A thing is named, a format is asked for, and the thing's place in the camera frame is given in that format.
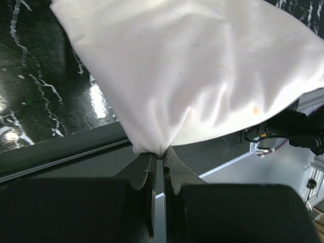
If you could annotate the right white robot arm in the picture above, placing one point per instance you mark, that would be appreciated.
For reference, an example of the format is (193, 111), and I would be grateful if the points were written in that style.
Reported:
(301, 124)

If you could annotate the cream white t shirt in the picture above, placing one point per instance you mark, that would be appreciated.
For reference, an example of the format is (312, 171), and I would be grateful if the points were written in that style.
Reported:
(181, 72)

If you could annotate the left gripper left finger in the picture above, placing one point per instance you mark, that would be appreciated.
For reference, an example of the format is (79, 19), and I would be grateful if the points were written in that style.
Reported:
(112, 209)

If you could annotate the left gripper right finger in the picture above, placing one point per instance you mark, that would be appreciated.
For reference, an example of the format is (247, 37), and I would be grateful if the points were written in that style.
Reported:
(197, 211)

